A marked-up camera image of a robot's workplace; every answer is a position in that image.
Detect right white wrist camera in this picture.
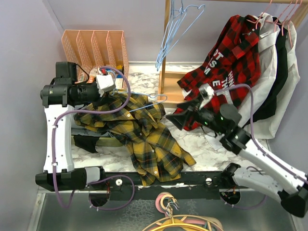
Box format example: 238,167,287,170
199,83,214,110

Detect green plastic laundry bin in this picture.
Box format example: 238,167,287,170
71,135,122,147

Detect pile of coloured hangers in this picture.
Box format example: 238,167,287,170
144,192,223,231

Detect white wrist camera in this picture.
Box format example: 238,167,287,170
199,83,214,110
96,69,116,97

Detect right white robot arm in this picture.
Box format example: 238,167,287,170
166,100,308,218

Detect white hanging shirt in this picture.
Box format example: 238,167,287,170
239,26,300,140

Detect black mounting rail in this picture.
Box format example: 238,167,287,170
78,171,251,201

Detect black shirt in bin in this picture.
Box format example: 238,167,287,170
73,135,99,153

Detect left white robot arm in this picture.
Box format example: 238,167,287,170
35,62,106,192

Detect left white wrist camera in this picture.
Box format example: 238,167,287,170
96,69,116,97

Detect black hanging shirt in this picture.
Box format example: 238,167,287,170
254,25,288,122

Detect purple cable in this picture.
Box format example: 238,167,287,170
51,65,136,211
211,83,308,209

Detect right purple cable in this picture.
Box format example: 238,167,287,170
211,83,308,209

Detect single blue wire hanger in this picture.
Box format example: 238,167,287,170
111,89,168,113

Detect blue wire hangers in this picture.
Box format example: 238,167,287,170
155,0,206,70

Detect wooden clothes rack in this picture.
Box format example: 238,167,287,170
158,0,308,108

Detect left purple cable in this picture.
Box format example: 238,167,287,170
51,65,136,211

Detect yellow plaid shirt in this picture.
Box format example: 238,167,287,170
74,93,196,186

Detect red black plaid shirt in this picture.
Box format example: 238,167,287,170
172,14,262,132

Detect small boxes in organizer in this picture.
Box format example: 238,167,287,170
75,67,126,89

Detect pink wire hangers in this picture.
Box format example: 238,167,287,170
245,0,308,46

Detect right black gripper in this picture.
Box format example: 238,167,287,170
166,94,225,135

